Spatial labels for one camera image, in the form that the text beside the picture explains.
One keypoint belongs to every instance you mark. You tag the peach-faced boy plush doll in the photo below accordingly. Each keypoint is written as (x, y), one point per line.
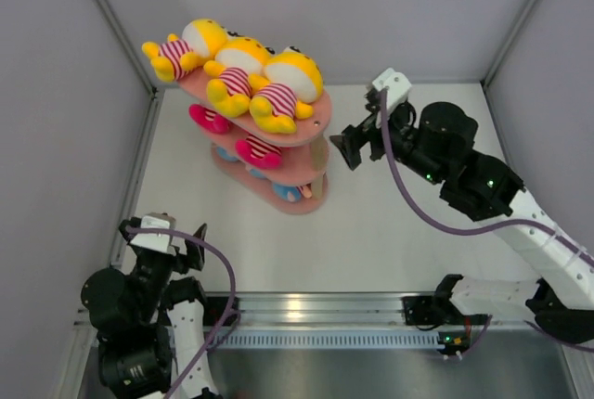
(254, 172)

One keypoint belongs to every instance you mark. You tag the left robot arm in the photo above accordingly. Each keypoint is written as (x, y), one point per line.
(149, 321)

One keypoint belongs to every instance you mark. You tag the pink three-tier wooden shelf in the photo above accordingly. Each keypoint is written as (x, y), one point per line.
(305, 156)

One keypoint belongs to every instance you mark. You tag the yellow plush striped shirt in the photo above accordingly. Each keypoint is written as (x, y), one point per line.
(228, 89)

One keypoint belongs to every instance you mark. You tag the large yellow plush on shelf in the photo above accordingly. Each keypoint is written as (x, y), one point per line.
(178, 56)

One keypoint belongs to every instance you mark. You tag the pink plush striped shirt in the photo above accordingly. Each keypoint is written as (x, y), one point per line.
(209, 119)

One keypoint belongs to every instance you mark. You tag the slotted grey cable duct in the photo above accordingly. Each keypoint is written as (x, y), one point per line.
(329, 339)

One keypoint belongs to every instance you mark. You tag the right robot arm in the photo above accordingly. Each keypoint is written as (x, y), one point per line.
(437, 144)

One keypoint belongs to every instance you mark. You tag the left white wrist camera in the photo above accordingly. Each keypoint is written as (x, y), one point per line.
(153, 234)

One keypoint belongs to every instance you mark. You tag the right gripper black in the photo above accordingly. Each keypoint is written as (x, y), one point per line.
(361, 135)

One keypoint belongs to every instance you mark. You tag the blue plush under shelf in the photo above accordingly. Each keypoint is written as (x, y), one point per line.
(224, 155)

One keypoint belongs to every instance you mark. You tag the aluminium front rail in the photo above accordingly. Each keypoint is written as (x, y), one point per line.
(376, 309)

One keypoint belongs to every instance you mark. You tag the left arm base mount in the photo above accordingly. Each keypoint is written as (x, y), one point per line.
(214, 310)

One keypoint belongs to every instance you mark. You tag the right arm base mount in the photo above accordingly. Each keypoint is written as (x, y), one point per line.
(430, 312)

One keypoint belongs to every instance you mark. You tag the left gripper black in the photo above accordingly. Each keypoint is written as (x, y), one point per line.
(183, 263)

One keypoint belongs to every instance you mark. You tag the white pink-eared plush toy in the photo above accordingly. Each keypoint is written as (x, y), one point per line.
(258, 153)

